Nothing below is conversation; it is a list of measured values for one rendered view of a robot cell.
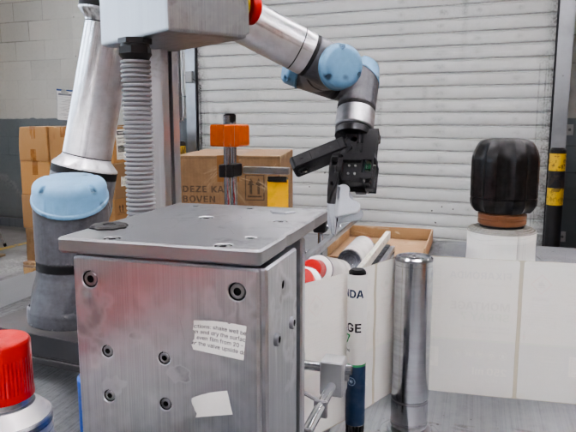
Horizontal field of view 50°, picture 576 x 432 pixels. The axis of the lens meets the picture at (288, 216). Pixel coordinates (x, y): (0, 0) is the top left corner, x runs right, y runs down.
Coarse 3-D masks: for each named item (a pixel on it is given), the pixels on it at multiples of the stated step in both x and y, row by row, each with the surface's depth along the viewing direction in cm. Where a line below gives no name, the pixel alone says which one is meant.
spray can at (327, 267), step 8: (312, 256) 106; (320, 256) 105; (312, 264) 101; (320, 264) 101; (328, 264) 104; (336, 264) 108; (344, 264) 115; (320, 272) 101; (328, 272) 104; (336, 272) 107; (344, 272) 113
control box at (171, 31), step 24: (120, 0) 67; (144, 0) 62; (168, 0) 59; (192, 0) 60; (216, 0) 62; (240, 0) 64; (120, 24) 67; (144, 24) 63; (168, 24) 59; (192, 24) 61; (216, 24) 62; (240, 24) 64; (168, 48) 73
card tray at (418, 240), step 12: (360, 228) 194; (372, 228) 193; (384, 228) 192; (396, 228) 190; (408, 228) 189; (420, 228) 189; (336, 240) 176; (348, 240) 188; (372, 240) 188; (396, 240) 188; (408, 240) 188; (420, 240) 188; (432, 240) 186; (336, 252) 172; (396, 252) 172; (420, 252) 172
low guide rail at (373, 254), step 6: (384, 234) 155; (390, 234) 159; (384, 240) 149; (378, 246) 140; (384, 246) 149; (372, 252) 134; (378, 252) 140; (366, 258) 128; (372, 258) 132; (360, 264) 123; (366, 264) 125
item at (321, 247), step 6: (354, 222) 149; (342, 228) 137; (348, 228) 143; (330, 234) 129; (336, 234) 130; (342, 234) 136; (324, 240) 123; (330, 240) 125; (318, 246) 117; (324, 246) 120; (312, 252) 112; (318, 252) 116; (306, 258) 108
